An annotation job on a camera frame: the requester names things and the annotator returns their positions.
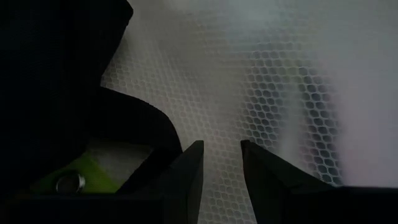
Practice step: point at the black backpack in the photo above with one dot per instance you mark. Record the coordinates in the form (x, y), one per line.
(46, 77)

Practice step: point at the white mesh pouch yellow trim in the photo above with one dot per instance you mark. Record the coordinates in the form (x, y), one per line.
(248, 62)

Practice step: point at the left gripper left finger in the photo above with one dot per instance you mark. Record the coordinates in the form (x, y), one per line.
(140, 208)

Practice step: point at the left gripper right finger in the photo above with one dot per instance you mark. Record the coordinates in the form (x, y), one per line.
(295, 205)

